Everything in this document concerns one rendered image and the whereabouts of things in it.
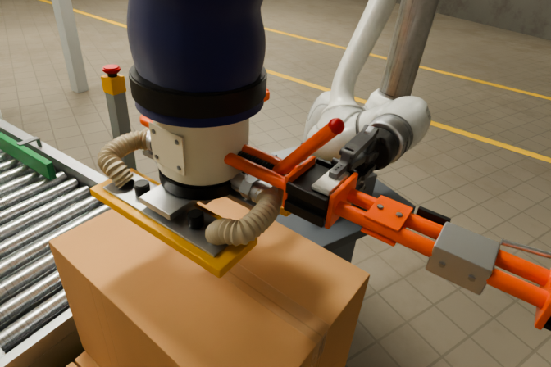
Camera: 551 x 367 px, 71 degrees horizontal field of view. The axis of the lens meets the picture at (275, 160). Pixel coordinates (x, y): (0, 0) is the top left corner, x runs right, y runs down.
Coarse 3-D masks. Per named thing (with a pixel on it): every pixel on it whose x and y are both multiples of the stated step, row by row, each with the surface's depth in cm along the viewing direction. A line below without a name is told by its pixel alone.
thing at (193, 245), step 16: (144, 176) 79; (96, 192) 74; (112, 192) 73; (128, 192) 74; (144, 192) 72; (112, 208) 72; (128, 208) 70; (144, 208) 70; (192, 208) 71; (144, 224) 68; (160, 224) 67; (176, 224) 67; (192, 224) 65; (208, 224) 67; (176, 240) 64; (192, 240) 64; (256, 240) 66; (192, 256) 62; (208, 256) 62; (224, 256) 62; (240, 256) 63; (224, 272) 61
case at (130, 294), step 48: (96, 240) 87; (144, 240) 88; (288, 240) 91; (96, 288) 77; (144, 288) 77; (192, 288) 77; (240, 288) 78; (288, 288) 79; (336, 288) 80; (96, 336) 92; (144, 336) 69; (192, 336) 69; (240, 336) 69; (288, 336) 70; (336, 336) 79
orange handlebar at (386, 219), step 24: (144, 120) 75; (240, 168) 64; (264, 168) 62; (360, 192) 58; (360, 216) 54; (384, 216) 53; (408, 216) 54; (384, 240) 53; (408, 240) 51; (504, 264) 49; (528, 264) 48; (504, 288) 46; (528, 288) 44
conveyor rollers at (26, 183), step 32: (0, 160) 185; (0, 192) 164; (32, 192) 166; (64, 192) 169; (0, 224) 150; (32, 224) 152; (0, 256) 135; (32, 256) 136; (0, 288) 121; (32, 288) 122; (0, 320) 114; (32, 320) 113
